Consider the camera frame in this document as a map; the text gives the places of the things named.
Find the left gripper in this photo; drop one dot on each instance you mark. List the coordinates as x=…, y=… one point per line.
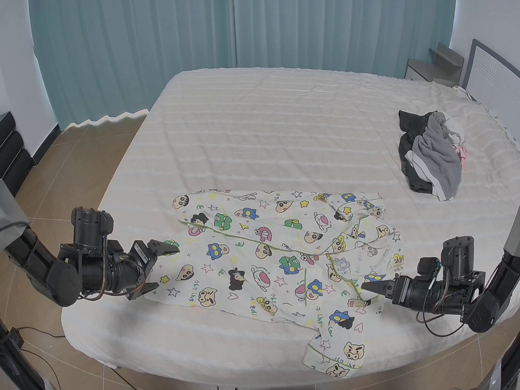
x=132, y=270

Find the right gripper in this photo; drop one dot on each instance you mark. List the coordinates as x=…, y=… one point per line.
x=410, y=291

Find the white printed pyjama top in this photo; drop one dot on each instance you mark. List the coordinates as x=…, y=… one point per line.
x=264, y=258

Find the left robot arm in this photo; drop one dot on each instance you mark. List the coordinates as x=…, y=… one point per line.
x=40, y=270

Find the pile of clothes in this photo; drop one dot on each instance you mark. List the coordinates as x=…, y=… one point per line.
x=438, y=157

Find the bed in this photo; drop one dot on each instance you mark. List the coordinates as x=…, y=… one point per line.
x=264, y=136

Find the black power adapter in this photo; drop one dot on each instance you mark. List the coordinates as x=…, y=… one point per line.
x=16, y=336

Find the black chest of drawers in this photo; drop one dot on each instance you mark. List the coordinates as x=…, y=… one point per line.
x=14, y=157

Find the grey bedside table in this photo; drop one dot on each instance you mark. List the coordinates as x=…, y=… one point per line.
x=430, y=69

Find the blue-green curtain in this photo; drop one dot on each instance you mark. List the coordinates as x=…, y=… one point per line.
x=345, y=18
x=134, y=43

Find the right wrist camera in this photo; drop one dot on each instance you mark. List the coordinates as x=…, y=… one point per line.
x=427, y=267

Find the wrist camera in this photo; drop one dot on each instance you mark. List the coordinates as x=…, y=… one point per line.
x=427, y=267
x=118, y=247

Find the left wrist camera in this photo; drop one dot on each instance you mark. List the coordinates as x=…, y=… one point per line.
x=118, y=247

